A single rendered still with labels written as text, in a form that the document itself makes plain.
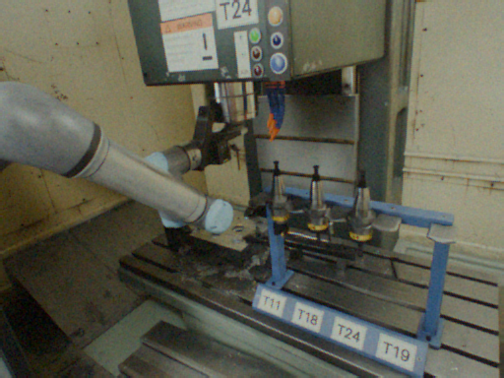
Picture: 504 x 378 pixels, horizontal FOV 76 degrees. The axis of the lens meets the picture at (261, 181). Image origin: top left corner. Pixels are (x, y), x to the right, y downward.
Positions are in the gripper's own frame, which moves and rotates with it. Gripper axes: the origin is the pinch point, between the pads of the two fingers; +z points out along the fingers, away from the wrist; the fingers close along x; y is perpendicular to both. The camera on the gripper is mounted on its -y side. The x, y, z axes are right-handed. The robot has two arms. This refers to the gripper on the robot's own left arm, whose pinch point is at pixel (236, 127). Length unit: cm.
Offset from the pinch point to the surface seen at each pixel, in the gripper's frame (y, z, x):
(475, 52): -12, 81, 58
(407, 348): 43, -20, 56
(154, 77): -17.9, -21.2, -7.3
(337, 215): 16.2, -13.2, 37.3
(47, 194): 30, -21, -100
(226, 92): -11.9, -7.5, 4.3
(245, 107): -7.0, -4.1, 7.4
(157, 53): -23.3, -21.0, -4.2
